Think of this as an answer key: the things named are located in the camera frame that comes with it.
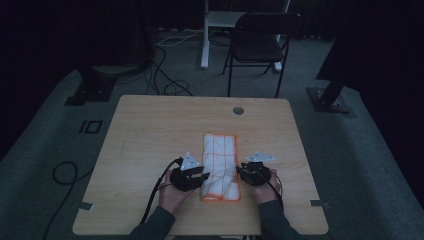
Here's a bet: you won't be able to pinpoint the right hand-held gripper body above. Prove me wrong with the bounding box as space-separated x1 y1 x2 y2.
239 151 276 187

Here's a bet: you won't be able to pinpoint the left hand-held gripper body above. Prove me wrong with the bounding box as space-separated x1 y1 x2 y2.
169 151 207 193

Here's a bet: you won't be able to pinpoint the white towel with orange edge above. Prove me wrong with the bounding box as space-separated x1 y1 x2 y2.
199 133 241 203

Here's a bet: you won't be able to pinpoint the person's right hand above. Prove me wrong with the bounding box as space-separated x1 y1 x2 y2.
252 168 282 205

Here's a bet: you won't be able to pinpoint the person's left hand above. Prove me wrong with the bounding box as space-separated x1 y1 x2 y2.
158 169 198 215

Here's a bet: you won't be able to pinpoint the black metal stand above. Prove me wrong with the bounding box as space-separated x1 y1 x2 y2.
306 0 368 115
64 0 158 107

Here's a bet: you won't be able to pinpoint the black folding chair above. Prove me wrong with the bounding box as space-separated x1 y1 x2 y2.
221 12 303 99

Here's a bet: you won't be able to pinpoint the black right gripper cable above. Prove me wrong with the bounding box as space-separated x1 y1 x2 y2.
266 169 285 209

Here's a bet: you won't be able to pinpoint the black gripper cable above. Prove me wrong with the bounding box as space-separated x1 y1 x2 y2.
266 169 285 209
139 157 185 225

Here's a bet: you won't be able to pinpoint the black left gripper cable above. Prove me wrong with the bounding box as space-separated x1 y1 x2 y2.
139 157 185 225

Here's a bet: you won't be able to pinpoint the black tangled floor cables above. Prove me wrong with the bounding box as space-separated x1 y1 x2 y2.
145 41 195 98

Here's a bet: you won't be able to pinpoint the black looped floor cable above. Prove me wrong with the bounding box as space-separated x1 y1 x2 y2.
42 160 96 240

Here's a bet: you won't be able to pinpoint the white floor cable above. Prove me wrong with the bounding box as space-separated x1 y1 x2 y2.
155 28 205 48

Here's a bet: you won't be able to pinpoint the white desk frame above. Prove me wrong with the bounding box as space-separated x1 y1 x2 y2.
200 0 292 73

